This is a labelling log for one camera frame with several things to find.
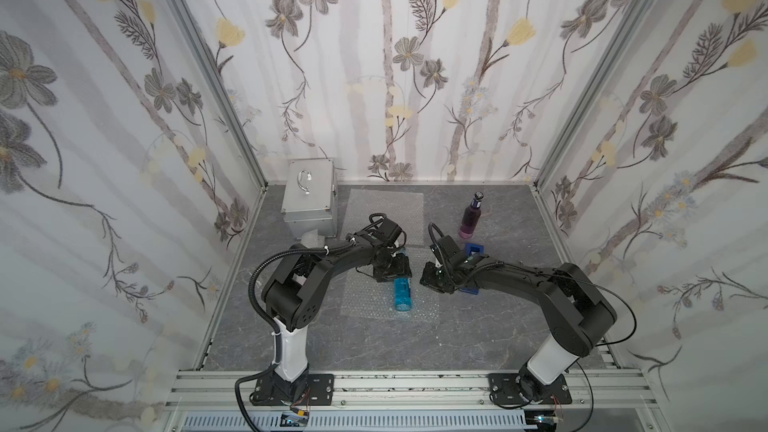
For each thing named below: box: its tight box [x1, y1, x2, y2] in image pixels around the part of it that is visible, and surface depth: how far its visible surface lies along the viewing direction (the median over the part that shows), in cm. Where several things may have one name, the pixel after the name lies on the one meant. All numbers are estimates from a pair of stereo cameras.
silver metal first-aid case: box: [282, 158, 338, 239], surface depth 100 cm
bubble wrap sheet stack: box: [340, 189, 425, 246], surface depth 117 cm
